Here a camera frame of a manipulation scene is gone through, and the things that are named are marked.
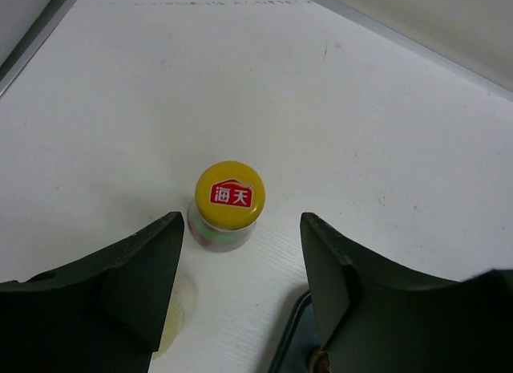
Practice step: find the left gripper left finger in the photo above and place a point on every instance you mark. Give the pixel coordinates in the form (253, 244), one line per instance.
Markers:
(102, 313)

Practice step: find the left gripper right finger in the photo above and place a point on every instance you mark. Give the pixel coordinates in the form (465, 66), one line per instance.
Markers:
(375, 315)

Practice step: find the small yellow-lidded jar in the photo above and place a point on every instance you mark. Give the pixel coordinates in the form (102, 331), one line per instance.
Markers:
(181, 309)

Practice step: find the red chili sauce bottle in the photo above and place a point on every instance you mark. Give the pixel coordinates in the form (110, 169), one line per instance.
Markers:
(229, 197)

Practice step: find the small black-capped spice jar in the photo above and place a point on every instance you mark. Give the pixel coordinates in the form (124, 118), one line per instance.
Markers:
(319, 362)

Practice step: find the black plastic tray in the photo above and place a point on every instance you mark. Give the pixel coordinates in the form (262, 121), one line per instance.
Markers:
(298, 340)

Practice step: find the aluminium table edge rail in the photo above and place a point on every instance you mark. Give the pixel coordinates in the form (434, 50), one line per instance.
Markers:
(402, 39)

